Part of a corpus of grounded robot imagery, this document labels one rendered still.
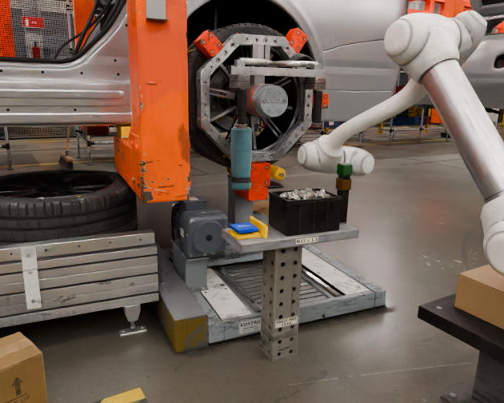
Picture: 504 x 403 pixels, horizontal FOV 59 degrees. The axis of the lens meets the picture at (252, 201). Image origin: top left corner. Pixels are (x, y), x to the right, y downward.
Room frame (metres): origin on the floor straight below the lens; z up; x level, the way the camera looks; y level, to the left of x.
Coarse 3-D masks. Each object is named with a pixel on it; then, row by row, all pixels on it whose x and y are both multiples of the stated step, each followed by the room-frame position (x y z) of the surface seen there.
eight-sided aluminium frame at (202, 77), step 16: (224, 48) 1.95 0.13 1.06; (288, 48) 2.08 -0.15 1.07; (208, 64) 1.92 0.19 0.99; (208, 80) 1.92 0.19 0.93; (304, 80) 2.12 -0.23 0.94; (208, 96) 1.92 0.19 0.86; (304, 96) 2.12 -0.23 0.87; (208, 112) 1.92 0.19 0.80; (304, 112) 2.11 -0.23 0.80; (208, 128) 1.91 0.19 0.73; (304, 128) 2.11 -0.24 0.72; (224, 144) 1.99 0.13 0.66; (288, 144) 2.08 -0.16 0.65; (256, 160) 2.01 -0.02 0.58; (272, 160) 2.05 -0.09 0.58
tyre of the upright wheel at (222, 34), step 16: (224, 32) 2.03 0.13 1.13; (240, 32) 2.06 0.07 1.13; (256, 32) 2.09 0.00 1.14; (272, 32) 2.13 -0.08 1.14; (192, 48) 2.08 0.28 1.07; (192, 64) 1.97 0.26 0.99; (192, 80) 1.97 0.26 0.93; (192, 96) 1.97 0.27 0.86; (192, 112) 1.97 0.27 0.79; (192, 128) 1.97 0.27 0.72; (192, 144) 2.06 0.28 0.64; (208, 144) 2.00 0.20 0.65; (224, 160) 2.04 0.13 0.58
